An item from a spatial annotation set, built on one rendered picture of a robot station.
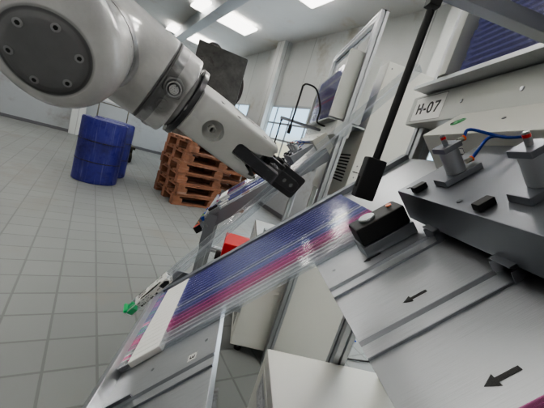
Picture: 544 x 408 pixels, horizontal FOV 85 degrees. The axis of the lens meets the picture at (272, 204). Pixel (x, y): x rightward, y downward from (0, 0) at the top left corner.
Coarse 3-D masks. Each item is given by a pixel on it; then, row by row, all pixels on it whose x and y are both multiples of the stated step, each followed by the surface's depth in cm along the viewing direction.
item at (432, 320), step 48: (384, 192) 62; (432, 240) 38; (336, 288) 40; (384, 288) 35; (432, 288) 31; (480, 288) 28; (528, 288) 25; (384, 336) 29; (432, 336) 26; (480, 336) 24; (528, 336) 22; (384, 384) 24; (432, 384) 22; (480, 384) 21; (528, 384) 19
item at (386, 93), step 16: (416, 64) 36; (400, 80) 36; (384, 96) 37; (368, 112) 37; (336, 128) 38; (352, 128) 38; (320, 144) 38; (304, 160) 38; (272, 192) 39; (256, 208) 39; (224, 224) 40; (208, 240) 40; (192, 256) 40; (176, 272) 41; (128, 304) 42
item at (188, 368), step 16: (192, 336) 48; (208, 336) 46; (160, 352) 49; (176, 352) 46; (192, 352) 44; (208, 352) 42; (144, 368) 47; (160, 368) 44; (176, 368) 42; (192, 368) 40; (208, 368) 38; (128, 384) 45; (144, 384) 43; (160, 384) 40; (176, 384) 38; (192, 384) 37; (208, 384) 35; (112, 400) 43; (128, 400) 41; (144, 400) 39; (160, 400) 37; (176, 400) 36; (192, 400) 34; (208, 400) 33
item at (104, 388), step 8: (152, 304) 67; (144, 312) 63; (144, 320) 62; (136, 328) 58; (128, 336) 56; (128, 344) 54; (120, 352) 51; (112, 360) 50; (120, 360) 50; (112, 368) 48; (104, 376) 46; (112, 376) 47; (104, 384) 45; (112, 384) 46; (96, 392) 43; (104, 392) 44; (88, 400) 42; (96, 400) 42; (104, 400) 44
